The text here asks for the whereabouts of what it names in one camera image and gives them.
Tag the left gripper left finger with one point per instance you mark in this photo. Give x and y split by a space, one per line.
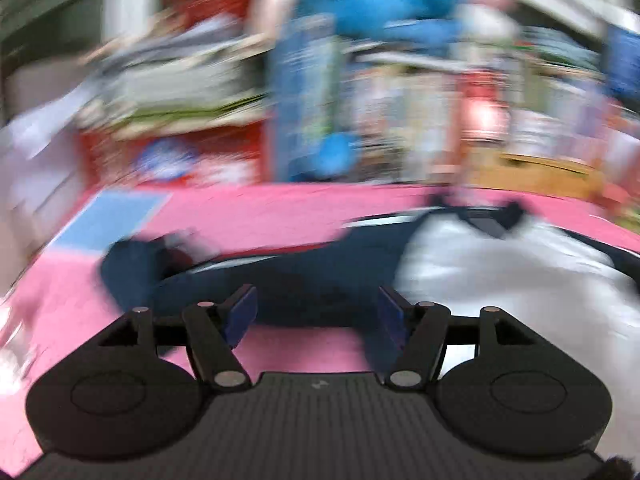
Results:
214 331

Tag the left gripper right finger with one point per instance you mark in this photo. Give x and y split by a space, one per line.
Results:
419 332

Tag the white and navy jacket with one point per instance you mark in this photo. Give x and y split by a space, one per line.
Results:
559 339

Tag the light blue paper sheet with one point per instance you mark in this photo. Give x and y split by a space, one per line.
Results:
108 217

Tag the red plastic basket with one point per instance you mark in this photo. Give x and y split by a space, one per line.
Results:
235 155

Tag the small blue plush ball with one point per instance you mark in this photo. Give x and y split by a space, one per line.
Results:
335 156

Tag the row of colourful books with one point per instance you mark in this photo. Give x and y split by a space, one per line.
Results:
534 92

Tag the wooden storage box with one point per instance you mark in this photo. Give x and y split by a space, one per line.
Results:
543 176

